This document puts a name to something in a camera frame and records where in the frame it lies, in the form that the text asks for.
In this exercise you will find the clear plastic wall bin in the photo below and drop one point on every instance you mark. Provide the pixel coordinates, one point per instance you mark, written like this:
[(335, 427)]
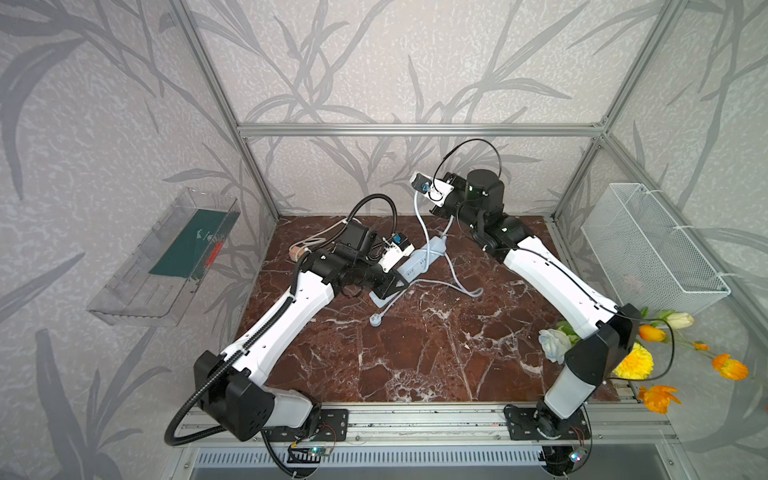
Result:
[(156, 284)]

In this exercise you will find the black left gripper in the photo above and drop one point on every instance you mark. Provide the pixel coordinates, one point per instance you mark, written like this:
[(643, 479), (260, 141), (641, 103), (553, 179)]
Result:
[(387, 286)]

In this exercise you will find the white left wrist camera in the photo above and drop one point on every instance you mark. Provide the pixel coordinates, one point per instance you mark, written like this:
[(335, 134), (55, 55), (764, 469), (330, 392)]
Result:
[(396, 248)]

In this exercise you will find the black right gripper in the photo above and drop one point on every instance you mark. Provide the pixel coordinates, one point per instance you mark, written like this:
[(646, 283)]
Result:
[(458, 181)]

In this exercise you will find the artificial flower bouquet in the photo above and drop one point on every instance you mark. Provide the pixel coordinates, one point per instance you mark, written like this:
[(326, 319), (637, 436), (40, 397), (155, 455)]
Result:
[(638, 365)]

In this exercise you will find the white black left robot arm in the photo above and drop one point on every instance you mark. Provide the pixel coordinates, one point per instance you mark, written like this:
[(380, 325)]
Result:
[(232, 385)]

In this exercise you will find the green card in bin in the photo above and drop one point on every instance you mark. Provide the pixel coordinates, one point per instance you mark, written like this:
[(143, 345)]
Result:
[(195, 249)]

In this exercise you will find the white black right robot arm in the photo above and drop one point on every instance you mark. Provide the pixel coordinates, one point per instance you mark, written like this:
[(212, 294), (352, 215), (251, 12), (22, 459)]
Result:
[(607, 332)]

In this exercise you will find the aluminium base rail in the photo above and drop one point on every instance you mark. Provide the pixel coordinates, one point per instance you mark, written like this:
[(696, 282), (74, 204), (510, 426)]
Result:
[(484, 423)]

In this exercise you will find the white wire mesh basket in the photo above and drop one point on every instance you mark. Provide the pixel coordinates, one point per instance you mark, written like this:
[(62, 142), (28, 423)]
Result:
[(647, 256)]

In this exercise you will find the light blue power strip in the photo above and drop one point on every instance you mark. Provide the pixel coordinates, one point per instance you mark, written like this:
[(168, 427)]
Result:
[(409, 268)]

